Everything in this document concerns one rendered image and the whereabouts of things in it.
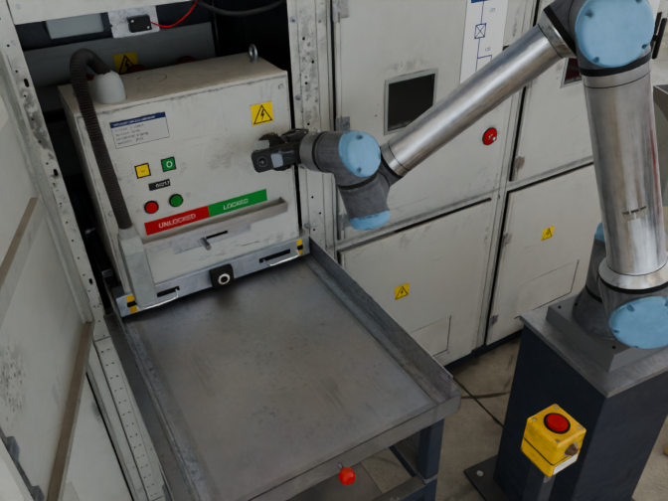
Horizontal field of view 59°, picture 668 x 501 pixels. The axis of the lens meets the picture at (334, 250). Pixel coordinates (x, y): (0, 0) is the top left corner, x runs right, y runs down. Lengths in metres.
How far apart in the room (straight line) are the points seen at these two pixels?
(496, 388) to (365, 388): 1.27
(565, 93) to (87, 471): 1.92
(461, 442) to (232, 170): 1.37
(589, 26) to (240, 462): 1.00
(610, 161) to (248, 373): 0.88
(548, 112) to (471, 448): 1.22
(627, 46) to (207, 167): 0.92
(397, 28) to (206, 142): 0.58
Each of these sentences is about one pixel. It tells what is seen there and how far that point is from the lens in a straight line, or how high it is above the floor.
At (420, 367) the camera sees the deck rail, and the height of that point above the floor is 0.85.
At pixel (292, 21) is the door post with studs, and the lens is 1.51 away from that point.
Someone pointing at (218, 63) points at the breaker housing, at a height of 1.39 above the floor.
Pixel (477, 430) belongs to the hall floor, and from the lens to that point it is 2.40.
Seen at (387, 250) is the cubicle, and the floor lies 0.74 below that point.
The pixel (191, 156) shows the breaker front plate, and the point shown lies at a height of 1.24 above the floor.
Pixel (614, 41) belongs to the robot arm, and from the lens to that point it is 1.13.
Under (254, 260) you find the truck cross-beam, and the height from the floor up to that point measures 0.90.
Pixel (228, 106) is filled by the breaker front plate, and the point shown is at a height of 1.34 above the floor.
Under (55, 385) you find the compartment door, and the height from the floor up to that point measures 0.92.
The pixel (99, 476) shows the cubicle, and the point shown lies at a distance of 2.02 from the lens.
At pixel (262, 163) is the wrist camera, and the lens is 1.34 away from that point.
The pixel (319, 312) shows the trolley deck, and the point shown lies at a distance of 1.54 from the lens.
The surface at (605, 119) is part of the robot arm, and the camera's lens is 1.19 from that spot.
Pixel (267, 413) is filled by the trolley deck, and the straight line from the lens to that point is 1.31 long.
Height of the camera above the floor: 1.84
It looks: 34 degrees down
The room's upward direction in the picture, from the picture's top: 2 degrees counter-clockwise
